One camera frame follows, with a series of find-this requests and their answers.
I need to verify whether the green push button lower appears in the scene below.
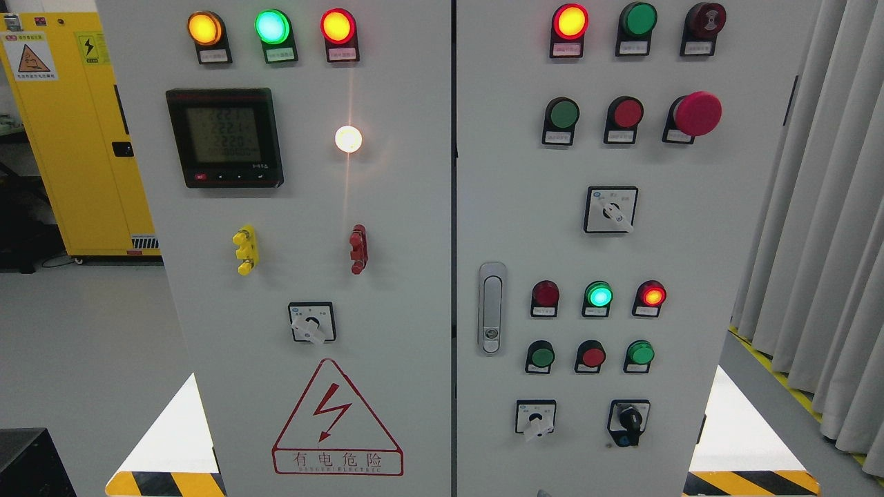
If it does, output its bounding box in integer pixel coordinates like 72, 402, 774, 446
524, 340, 556, 374

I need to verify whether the green push button upper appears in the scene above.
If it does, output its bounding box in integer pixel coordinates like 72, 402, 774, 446
541, 97, 580, 146

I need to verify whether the red push button lower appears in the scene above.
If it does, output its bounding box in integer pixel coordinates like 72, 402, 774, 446
573, 340, 606, 374

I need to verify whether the red push button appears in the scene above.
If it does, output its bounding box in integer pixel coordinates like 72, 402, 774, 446
573, 340, 606, 374
603, 95, 644, 145

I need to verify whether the bright green push button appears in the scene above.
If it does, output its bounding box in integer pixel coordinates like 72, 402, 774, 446
622, 340, 655, 374

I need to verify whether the red push button upper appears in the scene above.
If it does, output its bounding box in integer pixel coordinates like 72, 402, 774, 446
603, 95, 644, 145

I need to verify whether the red emergency stop button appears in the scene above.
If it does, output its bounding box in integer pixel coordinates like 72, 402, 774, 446
661, 91, 722, 145

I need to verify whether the red terminal connector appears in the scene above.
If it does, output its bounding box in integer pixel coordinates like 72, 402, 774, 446
349, 224, 369, 275

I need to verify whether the dark red indicator light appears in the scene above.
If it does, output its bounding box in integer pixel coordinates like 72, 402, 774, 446
530, 280, 561, 318

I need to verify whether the white lit indicator light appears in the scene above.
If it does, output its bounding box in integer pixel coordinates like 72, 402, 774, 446
334, 125, 363, 154

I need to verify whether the lit green indicator light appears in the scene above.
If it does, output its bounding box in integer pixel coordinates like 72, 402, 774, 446
581, 280, 613, 318

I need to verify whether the left grey cabinet door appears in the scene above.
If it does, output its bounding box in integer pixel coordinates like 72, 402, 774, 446
97, 1, 452, 496

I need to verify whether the grey cabinet door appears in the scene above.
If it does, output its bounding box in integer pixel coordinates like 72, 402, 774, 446
97, 1, 452, 496
455, 1, 820, 496

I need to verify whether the right grey cabinet door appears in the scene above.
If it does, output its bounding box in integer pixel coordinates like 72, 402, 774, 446
455, 1, 820, 496

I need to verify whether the yellow terminal connector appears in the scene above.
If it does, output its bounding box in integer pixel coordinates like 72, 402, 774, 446
231, 224, 260, 276

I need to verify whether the lit red indicator light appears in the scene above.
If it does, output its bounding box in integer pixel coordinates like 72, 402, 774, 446
631, 280, 667, 318

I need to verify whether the red electrical hazard sticker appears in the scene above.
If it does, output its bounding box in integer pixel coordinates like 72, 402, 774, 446
271, 358, 404, 477

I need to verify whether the black digital power meter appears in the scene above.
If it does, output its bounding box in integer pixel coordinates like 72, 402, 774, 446
165, 88, 284, 188

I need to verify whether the red indicator light top left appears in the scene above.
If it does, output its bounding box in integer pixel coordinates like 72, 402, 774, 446
320, 8, 360, 63

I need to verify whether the red indicator light top right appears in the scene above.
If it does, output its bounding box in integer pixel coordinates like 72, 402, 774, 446
549, 3, 590, 59

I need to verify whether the green indicator light top left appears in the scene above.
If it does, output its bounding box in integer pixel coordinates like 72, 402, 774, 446
255, 9, 299, 65

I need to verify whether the green indicator light top right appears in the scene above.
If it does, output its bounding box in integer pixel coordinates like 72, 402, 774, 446
615, 2, 659, 57

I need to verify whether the yellow indicator light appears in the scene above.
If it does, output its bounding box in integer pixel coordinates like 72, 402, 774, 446
187, 10, 233, 65

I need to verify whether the grey curtain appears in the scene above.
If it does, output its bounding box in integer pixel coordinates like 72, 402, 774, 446
731, 1, 883, 478

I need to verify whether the yellow safety cabinet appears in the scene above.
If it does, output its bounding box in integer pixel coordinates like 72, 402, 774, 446
2, 12, 160, 262

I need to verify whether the black box bottom left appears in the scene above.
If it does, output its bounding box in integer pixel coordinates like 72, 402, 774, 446
1, 427, 76, 496

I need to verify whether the silver door handle lock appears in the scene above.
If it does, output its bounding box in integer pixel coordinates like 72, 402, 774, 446
477, 262, 506, 355

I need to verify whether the left door selector switch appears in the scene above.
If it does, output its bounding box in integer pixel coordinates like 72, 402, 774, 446
288, 302, 337, 344

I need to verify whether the upper right selector switch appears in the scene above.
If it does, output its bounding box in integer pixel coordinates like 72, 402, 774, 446
583, 186, 639, 235

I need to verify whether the lower white selector switch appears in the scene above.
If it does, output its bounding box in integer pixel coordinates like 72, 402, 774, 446
515, 399, 557, 442

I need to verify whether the black knob selector switch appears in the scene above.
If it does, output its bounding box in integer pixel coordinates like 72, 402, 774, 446
607, 399, 651, 447

